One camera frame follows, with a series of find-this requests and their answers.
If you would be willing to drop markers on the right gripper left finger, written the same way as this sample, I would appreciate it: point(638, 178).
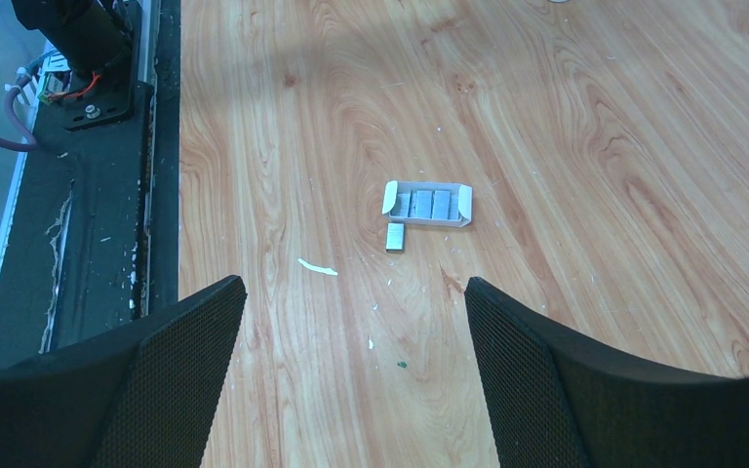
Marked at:
point(142, 395)

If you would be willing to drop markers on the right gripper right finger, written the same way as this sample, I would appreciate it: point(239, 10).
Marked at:
point(559, 398)

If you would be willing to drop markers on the staple strip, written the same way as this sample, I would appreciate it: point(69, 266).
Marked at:
point(395, 237)

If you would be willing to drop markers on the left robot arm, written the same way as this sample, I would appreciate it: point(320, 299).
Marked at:
point(92, 35)

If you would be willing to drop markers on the white paper scrap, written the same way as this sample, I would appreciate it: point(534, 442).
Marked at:
point(325, 270)

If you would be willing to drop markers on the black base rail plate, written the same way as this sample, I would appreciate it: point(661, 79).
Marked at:
point(89, 235)

